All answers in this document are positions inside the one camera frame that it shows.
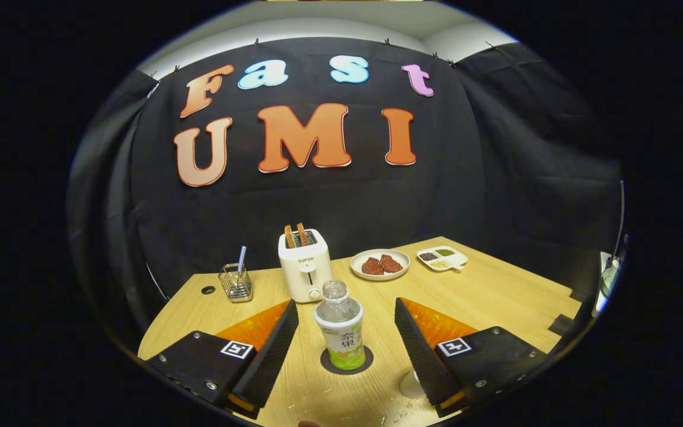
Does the pale blurred object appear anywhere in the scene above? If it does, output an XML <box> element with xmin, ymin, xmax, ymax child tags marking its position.
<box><xmin>592</xmin><ymin>234</ymin><xmax>630</xmax><ymax>318</ymax></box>

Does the wooden table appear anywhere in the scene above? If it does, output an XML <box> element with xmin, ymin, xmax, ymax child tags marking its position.
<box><xmin>138</xmin><ymin>236</ymin><xmax>583</xmax><ymax>427</ymax></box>

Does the black backdrop cloth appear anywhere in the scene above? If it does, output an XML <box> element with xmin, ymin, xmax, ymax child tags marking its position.
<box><xmin>66</xmin><ymin>37</ymin><xmax>624</xmax><ymax>350</ymax></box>

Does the wire mesh utensil holder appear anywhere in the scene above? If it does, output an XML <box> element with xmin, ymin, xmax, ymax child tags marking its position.
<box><xmin>218</xmin><ymin>263</ymin><xmax>254</xmax><ymax>303</ymax></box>

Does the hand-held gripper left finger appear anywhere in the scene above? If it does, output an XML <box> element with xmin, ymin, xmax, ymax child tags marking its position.
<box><xmin>140</xmin><ymin>298</ymin><xmax>300</xmax><ymax>420</ymax></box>

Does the white divided dish with beans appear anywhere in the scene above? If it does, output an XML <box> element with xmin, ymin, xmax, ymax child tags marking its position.
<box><xmin>417</xmin><ymin>246</ymin><xmax>469</xmax><ymax>272</ymax></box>

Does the cream white toaster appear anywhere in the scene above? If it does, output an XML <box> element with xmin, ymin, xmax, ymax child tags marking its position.
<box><xmin>277</xmin><ymin>228</ymin><xmax>333</xmax><ymax>304</ymax></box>

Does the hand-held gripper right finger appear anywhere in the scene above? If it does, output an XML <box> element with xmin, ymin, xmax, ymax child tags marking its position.
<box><xmin>394</xmin><ymin>297</ymin><xmax>550</xmax><ymax>419</ymax></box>

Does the dark brown round coaster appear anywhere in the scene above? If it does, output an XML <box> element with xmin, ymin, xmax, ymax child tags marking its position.
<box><xmin>320</xmin><ymin>346</ymin><xmax>374</xmax><ymax>375</ymax></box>

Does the white cup blue inside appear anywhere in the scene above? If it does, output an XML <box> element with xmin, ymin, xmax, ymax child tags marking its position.
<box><xmin>400</xmin><ymin>369</ymin><xmax>431</xmax><ymax>399</ymax></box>

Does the white round plate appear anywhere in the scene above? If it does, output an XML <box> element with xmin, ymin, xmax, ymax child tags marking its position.
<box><xmin>350</xmin><ymin>248</ymin><xmax>411</xmax><ymax>281</ymax></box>

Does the clear juice bottle white label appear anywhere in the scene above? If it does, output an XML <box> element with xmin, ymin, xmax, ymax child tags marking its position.
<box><xmin>313</xmin><ymin>280</ymin><xmax>366</xmax><ymax>371</ymax></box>

